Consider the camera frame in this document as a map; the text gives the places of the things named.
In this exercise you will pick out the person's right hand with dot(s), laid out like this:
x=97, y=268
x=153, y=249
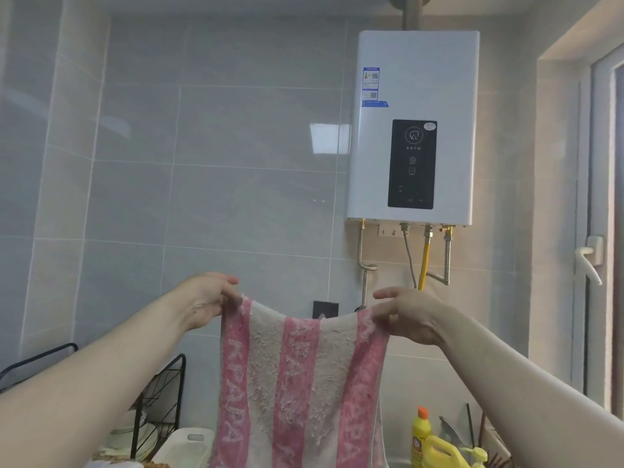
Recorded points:
x=419, y=316

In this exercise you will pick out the person's left hand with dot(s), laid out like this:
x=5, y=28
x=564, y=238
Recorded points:
x=209, y=299

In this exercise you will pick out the pink dish cloth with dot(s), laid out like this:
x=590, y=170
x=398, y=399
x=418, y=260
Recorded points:
x=302, y=385

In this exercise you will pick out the person's left forearm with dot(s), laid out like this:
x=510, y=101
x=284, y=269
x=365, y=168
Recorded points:
x=83, y=385

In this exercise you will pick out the person's right forearm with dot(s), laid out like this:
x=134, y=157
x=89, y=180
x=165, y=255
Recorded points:
x=536, y=394

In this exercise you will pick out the dark chopstick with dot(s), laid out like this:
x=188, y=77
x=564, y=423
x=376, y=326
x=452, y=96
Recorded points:
x=470, y=424

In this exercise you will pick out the orange cap yellow bottle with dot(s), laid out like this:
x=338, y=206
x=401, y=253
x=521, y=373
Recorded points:
x=420, y=438

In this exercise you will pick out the brown chopstick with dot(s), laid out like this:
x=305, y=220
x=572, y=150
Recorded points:
x=483, y=428

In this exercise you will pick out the yellow detergent bottle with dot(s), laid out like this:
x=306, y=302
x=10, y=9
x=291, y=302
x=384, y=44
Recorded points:
x=443, y=455

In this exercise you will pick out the beige utensil holder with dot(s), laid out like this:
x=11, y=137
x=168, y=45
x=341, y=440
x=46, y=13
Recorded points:
x=497, y=448

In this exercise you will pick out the white plate stack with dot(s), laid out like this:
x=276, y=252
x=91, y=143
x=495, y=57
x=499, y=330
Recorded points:
x=122, y=436

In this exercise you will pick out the orange woven basket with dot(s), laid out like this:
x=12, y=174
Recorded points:
x=156, y=465

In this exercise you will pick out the white water heater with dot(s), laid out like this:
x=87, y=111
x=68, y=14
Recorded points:
x=414, y=77

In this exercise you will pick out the metal flue pipe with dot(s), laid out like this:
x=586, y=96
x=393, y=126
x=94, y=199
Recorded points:
x=412, y=9

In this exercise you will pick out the dark wall socket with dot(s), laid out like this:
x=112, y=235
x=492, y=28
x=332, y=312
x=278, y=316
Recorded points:
x=324, y=307

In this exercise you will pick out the white window frame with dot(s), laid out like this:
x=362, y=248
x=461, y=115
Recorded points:
x=597, y=190

